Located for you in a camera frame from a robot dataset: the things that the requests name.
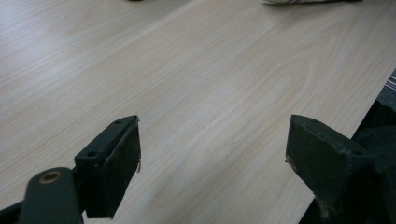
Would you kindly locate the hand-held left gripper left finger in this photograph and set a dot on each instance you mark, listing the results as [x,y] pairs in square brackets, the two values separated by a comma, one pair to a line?
[109,174]

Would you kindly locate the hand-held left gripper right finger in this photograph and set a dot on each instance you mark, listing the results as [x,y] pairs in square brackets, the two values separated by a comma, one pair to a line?
[327,161]

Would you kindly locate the white and purple toothpaste tube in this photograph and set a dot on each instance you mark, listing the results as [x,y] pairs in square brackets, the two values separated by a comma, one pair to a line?
[311,1]

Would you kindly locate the dark cloth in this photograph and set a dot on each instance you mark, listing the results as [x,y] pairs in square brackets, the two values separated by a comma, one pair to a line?
[378,124]

